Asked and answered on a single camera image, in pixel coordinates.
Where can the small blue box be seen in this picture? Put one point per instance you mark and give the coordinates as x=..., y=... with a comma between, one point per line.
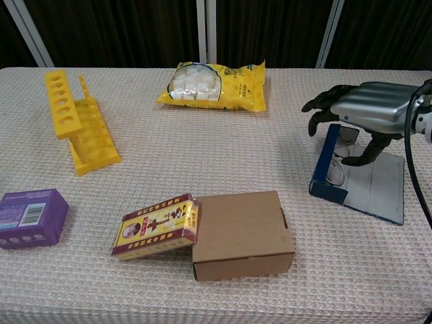
x=374, y=189

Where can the dark pleated curtain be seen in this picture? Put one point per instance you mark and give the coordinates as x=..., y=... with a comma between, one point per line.
x=11, y=33
x=388, y=33
x=270, y=30
x=118, y=30

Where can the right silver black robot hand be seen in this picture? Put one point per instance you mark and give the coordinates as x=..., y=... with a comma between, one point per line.
x=374, y=104

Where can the beige woven tablecloth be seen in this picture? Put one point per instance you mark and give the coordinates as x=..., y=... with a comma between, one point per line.
x=202, y=152

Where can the yellow plastic test tube rack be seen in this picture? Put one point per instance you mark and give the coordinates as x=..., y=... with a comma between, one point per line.
x=87, y=135

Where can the red and gold box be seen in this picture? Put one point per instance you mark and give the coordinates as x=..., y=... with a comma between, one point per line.
x=155, y=226

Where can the purple cardboard box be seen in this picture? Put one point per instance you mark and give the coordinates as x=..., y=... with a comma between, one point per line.
x=30, y=219

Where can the clear-framed eyeglasses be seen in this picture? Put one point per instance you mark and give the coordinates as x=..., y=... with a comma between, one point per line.
x=337, y=173

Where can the brown cardboard box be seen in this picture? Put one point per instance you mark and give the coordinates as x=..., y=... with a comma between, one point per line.
x=239, y=229

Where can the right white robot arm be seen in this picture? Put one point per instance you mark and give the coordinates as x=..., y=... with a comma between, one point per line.
x=427, y=125

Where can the yellow bag of sugar cubes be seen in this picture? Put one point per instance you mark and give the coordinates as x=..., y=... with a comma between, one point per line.
x=236, y=91

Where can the white metal frame post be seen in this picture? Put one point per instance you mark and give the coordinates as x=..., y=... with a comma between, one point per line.
x=332, y=33
x=206, y=30
x=30, y=33

